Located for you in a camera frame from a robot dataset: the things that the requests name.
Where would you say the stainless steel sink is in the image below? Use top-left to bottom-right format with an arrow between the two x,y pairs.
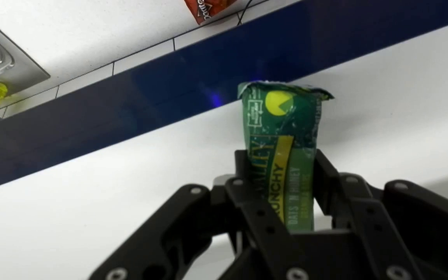
0,30 -> 50,92

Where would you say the green granola bar packet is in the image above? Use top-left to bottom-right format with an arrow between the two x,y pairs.
238,81 -> 333,234

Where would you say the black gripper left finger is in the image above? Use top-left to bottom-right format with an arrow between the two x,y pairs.
87,151 -> 308,280

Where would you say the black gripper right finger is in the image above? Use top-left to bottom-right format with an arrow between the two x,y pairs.
314,153 -> 448,280

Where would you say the red snack packet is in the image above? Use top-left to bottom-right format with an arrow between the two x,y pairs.
183,0 -> 236,25

